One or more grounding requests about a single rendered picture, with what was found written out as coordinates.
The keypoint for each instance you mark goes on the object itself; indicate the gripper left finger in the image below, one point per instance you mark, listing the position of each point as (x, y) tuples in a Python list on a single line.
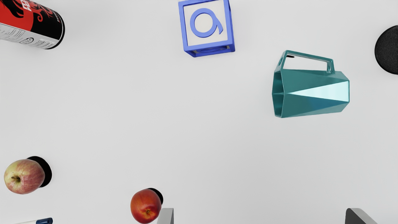
[(166, 217)]

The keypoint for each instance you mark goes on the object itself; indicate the pale red-green apple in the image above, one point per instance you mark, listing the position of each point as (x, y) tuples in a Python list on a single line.
[(23, 176)]

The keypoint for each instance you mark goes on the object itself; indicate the blue letter block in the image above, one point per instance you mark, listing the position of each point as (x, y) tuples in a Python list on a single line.
[(206, 49)]

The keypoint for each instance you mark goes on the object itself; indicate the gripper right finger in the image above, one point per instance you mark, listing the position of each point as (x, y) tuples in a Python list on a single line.
[(357, 217)]

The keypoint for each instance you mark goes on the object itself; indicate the white marker with blue cap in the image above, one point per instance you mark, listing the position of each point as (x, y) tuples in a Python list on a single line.
[(37, 221)]

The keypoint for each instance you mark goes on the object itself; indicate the teal faceted mug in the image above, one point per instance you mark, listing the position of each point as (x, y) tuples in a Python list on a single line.
[(311, 93)]

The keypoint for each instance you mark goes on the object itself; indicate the red and black can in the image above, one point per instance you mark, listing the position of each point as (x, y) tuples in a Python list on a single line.
[(28, 21)]

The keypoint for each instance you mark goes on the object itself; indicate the black round object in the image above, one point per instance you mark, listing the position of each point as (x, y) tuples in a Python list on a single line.
[(388, 49)]

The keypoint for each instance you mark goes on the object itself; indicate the deep red apple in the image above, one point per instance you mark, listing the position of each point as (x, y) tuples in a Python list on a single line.
[(145, 206)]

